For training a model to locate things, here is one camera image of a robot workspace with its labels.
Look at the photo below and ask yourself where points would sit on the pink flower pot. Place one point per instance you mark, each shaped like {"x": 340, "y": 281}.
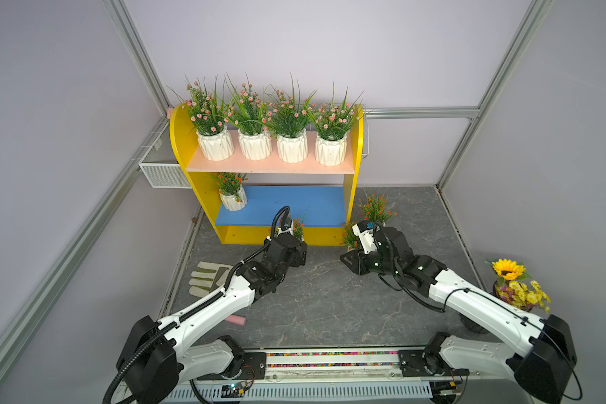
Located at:
{"x": 250, "y": 114}
{"x": 333, "y": 122}
{"x": 209, "y": 114}
{"x": 289, "y": 116}

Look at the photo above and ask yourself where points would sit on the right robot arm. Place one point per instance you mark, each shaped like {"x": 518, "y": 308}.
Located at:
{"x": 538, "y": 353}

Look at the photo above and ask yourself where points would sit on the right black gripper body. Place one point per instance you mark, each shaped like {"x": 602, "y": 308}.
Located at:
{"x": 364, "y": 263}

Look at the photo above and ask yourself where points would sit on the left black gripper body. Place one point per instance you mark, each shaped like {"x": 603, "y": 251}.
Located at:
{"x": 298, "y": 257}

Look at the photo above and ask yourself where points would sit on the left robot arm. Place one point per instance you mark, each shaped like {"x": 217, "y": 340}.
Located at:
{"x": 159, "y": 354}

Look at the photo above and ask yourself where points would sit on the purple trowel pink handle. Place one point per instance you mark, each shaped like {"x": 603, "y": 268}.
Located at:
{"x": 237, "y": 320}

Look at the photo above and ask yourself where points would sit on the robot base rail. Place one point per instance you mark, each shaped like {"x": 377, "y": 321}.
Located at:
{"x": 307, "y": 375}

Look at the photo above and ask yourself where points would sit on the white mesh basket left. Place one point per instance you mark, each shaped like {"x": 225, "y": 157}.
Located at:
{"x": 157, "y": 161}

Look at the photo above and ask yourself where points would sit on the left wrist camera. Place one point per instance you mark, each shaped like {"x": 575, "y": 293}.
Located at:
{"x": 286, "y": 228}

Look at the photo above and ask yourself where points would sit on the orange flower pot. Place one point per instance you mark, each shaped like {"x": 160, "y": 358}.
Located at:
{"x": 350, "y": 240}
{"x": 231, "y": 191}
{"x": 298, "y": 229}
{"x": 374, "y": 208}

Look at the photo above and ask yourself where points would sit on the yellow rack with shelves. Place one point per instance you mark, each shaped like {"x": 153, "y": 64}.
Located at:
{"x": 323, "y": 209}

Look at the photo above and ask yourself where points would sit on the beige gardening glove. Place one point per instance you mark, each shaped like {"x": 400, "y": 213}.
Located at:
{"x": 207, "y": 277}

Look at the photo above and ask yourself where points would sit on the sunflower bouquet in basket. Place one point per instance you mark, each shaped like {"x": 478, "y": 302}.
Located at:
{"x": 514, "y": 286}

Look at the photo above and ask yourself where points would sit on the white wire basket rear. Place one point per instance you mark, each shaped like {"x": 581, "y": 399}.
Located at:
{"x": 366, "y": 140}

